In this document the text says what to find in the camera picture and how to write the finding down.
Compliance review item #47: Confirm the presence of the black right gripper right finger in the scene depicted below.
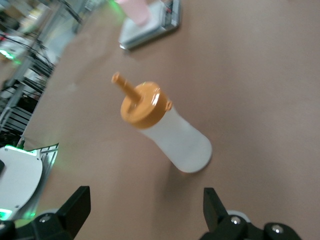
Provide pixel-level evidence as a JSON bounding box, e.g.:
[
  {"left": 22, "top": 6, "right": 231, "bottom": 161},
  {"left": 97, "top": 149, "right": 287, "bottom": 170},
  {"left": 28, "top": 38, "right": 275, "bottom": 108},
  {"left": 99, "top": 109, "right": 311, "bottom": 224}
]
[{"left": 199, "top": 187, "right": 303, "bottom": 240}]

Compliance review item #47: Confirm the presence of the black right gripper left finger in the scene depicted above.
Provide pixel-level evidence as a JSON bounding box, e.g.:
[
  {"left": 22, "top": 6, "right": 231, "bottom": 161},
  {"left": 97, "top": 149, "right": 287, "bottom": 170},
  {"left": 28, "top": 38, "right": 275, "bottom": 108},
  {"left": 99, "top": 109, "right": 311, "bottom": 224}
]
[{"left": 0, "top": 185, "right": 92, "bottom": 240}]

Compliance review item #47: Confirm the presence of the translucent sauce bottle orange cap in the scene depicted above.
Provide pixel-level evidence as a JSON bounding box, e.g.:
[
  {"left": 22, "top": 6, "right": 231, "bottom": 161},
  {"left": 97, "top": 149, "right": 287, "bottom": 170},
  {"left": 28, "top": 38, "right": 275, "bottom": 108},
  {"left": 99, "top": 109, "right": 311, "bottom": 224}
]
[{"left": 110, "top": 71, "right": 214, "bottom": 175}]

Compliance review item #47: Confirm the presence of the pink plastic cup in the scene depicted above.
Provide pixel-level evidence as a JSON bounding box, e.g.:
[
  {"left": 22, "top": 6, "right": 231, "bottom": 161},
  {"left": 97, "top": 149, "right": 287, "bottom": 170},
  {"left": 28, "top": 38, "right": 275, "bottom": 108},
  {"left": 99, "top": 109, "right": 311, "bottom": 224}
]
[{"left": 115, "top": 0, "right": 152, "bottom": 27}]

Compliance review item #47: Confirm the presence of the metal background rack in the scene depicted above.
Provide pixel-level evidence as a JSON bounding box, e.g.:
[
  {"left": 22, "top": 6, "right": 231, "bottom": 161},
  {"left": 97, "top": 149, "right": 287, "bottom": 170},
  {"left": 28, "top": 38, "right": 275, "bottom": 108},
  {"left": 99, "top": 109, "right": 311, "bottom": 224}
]
[{"left": 0, "top": 0, "right": 85, "bottom": 141}]

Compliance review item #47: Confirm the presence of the silver digital kitchen scale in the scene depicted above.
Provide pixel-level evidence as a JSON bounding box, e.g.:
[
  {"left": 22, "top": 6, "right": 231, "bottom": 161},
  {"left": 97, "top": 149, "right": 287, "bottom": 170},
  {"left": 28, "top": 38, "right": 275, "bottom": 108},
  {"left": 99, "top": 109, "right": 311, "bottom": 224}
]
[{"left": 118, "top": 0, "right": 183, "bottom": 52}]

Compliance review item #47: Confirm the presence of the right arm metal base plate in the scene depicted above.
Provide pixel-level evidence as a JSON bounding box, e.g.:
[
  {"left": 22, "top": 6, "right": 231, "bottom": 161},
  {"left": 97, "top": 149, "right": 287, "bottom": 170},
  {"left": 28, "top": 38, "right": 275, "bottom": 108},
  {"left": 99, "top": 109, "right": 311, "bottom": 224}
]
[{"left": 0, "top": 141, "right": 60, "bottom": 222}]

